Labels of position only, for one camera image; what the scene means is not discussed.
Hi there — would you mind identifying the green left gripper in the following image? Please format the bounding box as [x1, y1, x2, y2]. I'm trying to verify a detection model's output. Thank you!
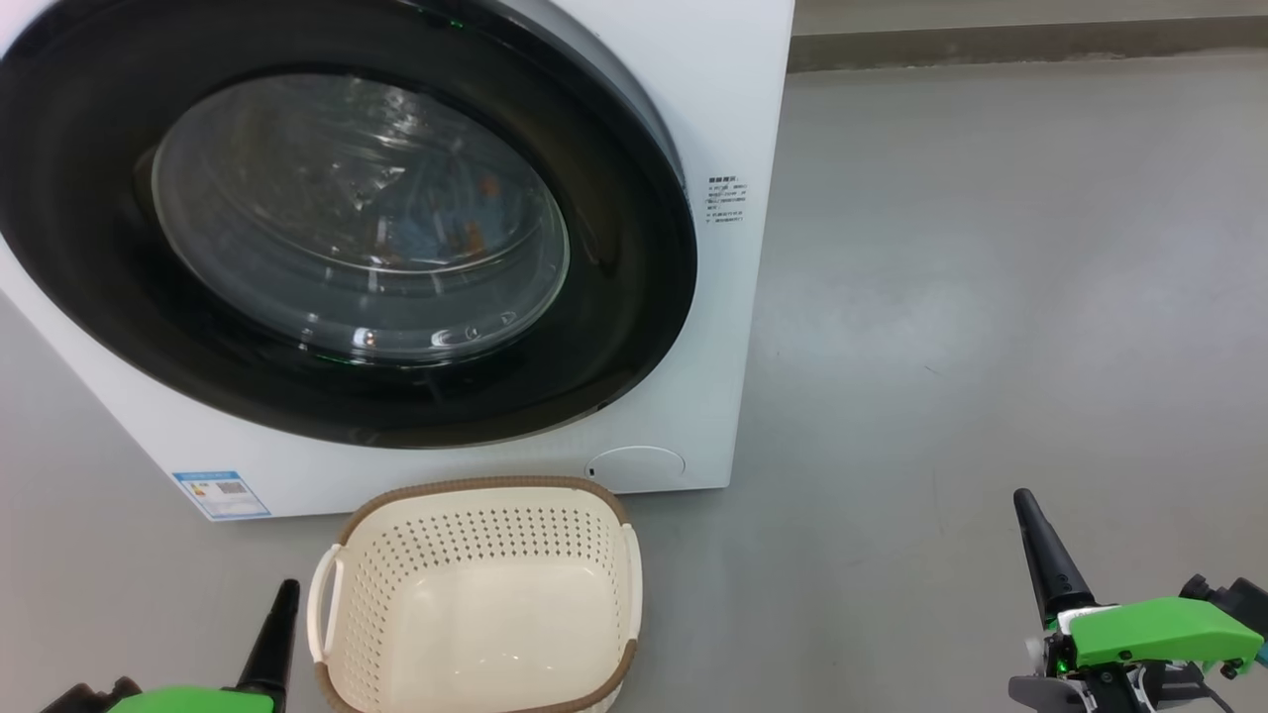
[40, 579, 301, 713]

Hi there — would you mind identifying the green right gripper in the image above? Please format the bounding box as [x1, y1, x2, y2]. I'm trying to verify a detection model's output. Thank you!
[1008, 488, 1264, 713]

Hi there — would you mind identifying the blue bear-print garment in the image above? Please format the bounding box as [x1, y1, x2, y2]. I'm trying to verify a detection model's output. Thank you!
[396, 173, 506, 263]

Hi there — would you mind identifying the black round glass washer door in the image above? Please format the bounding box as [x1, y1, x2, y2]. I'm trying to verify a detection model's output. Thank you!
[0, 0, 699, 450]

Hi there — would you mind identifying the white front-load washing machine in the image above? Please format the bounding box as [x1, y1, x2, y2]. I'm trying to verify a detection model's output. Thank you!
[0, 0, 796, 522]

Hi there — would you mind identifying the washing machine steel drum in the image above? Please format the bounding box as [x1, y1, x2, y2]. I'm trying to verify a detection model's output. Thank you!
[151, 72, 571, 362]

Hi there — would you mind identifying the blue energy label sticker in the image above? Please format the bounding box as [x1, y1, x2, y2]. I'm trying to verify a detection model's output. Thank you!
[172, 469, 271, 522]

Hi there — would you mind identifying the cream perforated laundry basket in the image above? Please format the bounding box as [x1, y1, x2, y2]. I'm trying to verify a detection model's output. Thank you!
[307, 476, 643, 713]

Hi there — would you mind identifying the round white filter cover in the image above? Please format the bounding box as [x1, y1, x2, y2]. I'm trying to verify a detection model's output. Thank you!
[584, 446, 687, 486]

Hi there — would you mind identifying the printed warning text label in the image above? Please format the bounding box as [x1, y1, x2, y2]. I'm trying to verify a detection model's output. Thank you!
[705, 176, 749, 227]

